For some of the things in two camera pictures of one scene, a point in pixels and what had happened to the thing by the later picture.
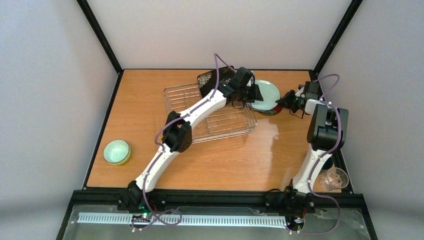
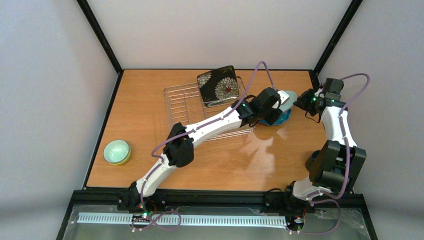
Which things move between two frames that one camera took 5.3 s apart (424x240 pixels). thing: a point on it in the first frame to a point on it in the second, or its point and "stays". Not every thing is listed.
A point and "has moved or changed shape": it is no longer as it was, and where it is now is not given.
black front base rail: x=302 y=198 stays
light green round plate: x=270 y=94 has moved or changed shape
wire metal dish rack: x=227 y=121 stays
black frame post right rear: x=345 y=20 stays
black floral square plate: x=207 y=80 stays
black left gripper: x=250 y=93 to x=274 y=116
